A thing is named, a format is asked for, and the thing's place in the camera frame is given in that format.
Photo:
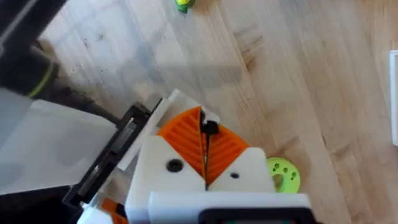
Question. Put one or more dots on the white tub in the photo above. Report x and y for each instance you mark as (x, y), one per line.
(394, 96)

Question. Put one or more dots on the green disc with holes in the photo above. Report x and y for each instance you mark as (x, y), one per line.
(287, 174)

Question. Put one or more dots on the green yellow toy vegetable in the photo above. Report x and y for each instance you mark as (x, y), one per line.
(184, 4)

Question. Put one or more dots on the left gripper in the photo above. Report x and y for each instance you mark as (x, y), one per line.
(146, 133)

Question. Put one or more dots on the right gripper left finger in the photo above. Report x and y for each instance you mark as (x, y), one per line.
(161, 155)

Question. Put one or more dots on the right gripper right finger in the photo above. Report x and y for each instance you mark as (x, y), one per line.
(242, 168)

